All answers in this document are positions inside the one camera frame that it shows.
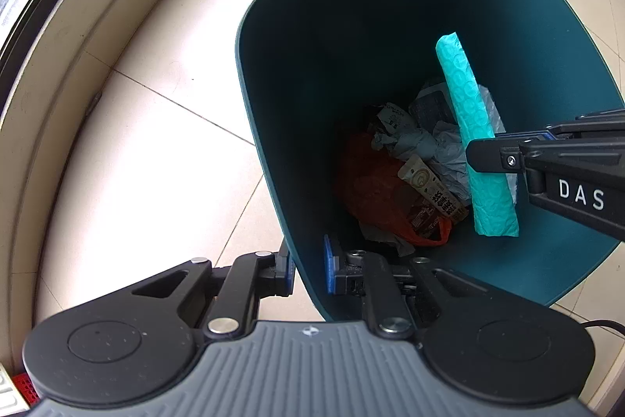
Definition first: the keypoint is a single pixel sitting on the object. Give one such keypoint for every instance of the dark teal trash bin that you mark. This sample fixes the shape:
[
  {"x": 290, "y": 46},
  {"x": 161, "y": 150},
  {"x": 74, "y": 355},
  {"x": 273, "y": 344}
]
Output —
[{"x": 366, "y": 31}]

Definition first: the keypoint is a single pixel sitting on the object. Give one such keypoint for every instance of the red plastic bag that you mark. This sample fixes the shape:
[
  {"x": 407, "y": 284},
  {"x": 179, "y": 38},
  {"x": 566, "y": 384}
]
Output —
[{"x": 371, "y": 187}]

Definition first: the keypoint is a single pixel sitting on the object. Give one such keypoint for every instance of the small printed carton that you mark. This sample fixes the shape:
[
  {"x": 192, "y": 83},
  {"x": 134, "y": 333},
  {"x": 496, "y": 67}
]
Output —
[{"x": 434, "y": 197}]

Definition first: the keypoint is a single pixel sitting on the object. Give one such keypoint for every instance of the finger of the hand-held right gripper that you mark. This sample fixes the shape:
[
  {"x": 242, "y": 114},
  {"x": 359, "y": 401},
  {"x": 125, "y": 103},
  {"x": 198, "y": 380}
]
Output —
[
  {"x": 493, "y": 155},
  {"x": 586, "y": 124}
]

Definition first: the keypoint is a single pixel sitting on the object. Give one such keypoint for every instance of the grey-blue paper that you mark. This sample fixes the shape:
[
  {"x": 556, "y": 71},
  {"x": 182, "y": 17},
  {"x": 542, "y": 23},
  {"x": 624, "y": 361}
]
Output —
[{"x": 415, "y": 143}]

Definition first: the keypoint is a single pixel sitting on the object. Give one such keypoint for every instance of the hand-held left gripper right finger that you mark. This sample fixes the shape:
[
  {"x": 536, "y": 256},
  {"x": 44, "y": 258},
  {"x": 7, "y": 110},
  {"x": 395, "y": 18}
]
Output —
[{"x": 331, "y": 268}]

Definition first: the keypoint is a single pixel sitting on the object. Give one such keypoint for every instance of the white blue snack bag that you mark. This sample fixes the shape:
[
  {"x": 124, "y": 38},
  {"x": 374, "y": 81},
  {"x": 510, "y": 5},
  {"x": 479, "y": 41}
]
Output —
[{"x": 432, "y": 104}]

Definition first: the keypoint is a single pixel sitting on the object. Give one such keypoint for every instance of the teal bubble mailer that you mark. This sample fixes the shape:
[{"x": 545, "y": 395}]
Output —
[{"x": 464, "y": 94}]

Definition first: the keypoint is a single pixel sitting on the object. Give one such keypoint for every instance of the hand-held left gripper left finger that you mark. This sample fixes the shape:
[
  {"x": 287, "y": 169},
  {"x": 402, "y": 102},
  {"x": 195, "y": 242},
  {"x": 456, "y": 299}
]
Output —
[{"x": 289, "y": 275}]

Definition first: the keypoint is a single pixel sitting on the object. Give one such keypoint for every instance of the red plastic basket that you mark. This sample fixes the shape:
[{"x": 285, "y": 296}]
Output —
[{"x": 25, "y": 388}]

